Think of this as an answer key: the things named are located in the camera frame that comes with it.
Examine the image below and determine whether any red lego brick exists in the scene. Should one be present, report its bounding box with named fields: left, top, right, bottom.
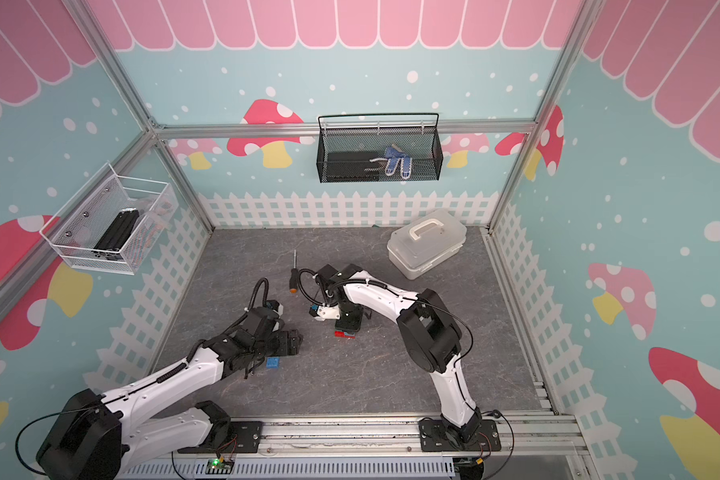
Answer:
left=334, top=330, right=356, bottom=339

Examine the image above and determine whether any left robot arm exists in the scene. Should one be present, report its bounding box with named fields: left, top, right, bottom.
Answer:
left=20, top=306, right=303, bottom=479

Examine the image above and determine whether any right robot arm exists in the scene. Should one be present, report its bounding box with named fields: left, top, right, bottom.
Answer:
left=291, top=264, right=482, bottom=445

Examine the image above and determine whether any orange black screwdriver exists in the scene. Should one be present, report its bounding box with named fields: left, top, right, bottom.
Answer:
left=289, top=250, right=300, bottom=294

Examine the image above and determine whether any white plastic storage box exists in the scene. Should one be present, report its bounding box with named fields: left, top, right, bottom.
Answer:
left=387, top=209, right=467, bottom=280

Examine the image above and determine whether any black box in black basket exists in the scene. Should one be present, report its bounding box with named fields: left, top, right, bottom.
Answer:
left=320, top=152, right=386, bottom=183

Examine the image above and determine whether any green lit circuit board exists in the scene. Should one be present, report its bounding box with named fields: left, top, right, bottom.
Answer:
left=205, top=457, right=235, bottom=475

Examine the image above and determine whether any blue white item in basket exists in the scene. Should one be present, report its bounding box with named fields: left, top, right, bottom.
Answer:
left=370, top=144, right=413, bottom=180

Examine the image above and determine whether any black item in white basket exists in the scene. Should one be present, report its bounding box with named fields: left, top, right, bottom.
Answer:
left=92, top=209, right=140, bottom=261

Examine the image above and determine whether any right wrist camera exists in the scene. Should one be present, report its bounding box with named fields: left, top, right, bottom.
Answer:
left=309, top=305, right=341, bottom=321

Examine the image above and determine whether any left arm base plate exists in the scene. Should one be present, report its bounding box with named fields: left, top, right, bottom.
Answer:
left=178, top=421, right=263, bottom=456

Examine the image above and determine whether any black wire mesh basket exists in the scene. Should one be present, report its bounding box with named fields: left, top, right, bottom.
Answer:
left=316, top=112, right=444, bottom=183

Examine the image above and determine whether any grey cable duct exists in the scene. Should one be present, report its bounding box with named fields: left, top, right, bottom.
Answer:
left=119, top=457, right=459, bottom=479

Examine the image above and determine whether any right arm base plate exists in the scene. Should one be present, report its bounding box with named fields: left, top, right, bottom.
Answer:
left=418, top=417, right=502, bottom=454

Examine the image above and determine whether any white wire mesh basket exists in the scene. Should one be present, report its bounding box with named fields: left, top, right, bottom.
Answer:
left=39, top=164, right=179, bottom=275

